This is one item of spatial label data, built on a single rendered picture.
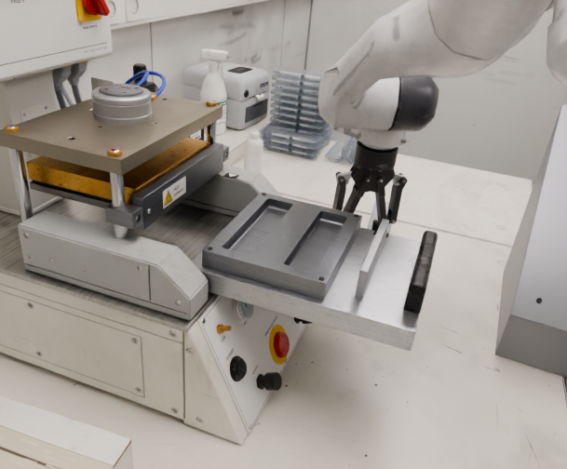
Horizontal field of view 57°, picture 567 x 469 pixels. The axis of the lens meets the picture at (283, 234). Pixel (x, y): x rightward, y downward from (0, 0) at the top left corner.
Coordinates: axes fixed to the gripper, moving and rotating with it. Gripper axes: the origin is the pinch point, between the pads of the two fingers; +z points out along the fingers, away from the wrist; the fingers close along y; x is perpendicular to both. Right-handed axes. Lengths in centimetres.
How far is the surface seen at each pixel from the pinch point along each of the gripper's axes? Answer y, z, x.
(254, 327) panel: -24.0, -1.5, -27.4
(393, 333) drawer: -10.1, -12.8, -42.5
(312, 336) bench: -12.4, 8.4, -18.7
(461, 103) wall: 114, 21, 183
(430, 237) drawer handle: -1.2, -17.8, -29.1
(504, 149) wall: 139, 42, 169
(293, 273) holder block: -21.0, -16.3, -35.0
